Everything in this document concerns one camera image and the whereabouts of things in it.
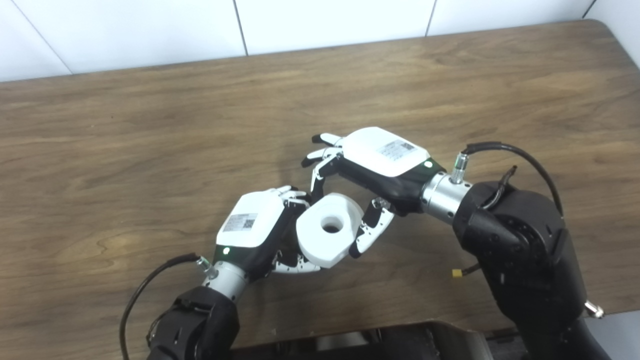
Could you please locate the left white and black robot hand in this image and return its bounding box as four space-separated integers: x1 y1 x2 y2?
212 186 323 283

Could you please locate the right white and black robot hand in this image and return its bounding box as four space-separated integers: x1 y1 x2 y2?
301 127 447 259

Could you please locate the round white piece with holes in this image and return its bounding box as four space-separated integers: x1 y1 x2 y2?
296 193 365 268

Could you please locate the dark robot torso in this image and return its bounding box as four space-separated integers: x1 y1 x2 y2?
235 320 521 360

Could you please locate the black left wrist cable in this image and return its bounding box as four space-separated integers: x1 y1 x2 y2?
119 253 218 360

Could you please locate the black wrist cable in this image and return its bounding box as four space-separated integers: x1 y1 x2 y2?
450 142 565 218
119 253 218 360

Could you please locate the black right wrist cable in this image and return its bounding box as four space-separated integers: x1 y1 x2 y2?
450 142 565 218

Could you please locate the thin black wire loop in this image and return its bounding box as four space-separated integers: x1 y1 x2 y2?
482 166 518 211

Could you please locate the wire with yellow connector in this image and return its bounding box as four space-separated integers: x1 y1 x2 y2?
451 264 483 279

